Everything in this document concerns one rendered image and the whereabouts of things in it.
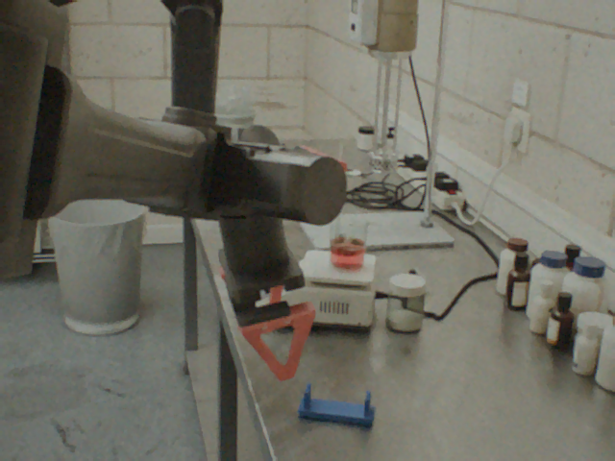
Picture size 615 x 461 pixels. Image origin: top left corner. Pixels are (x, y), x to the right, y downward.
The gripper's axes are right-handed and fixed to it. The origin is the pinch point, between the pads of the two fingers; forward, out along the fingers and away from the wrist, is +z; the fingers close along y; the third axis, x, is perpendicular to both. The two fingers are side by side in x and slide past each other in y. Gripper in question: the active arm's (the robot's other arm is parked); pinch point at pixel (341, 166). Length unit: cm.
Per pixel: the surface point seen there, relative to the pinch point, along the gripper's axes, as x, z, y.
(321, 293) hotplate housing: 19.3, -4.7, -4.3
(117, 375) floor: 101, -6, 126
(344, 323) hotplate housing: 24.2, -1.3, -6.4
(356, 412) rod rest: 24.6, -12.5, -30.0
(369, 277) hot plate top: 16.7, 2.7, -6.5
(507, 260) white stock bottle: 18.3, 32.0, -5.1
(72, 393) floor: 101, -22, 120
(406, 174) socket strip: 23, 56, 65
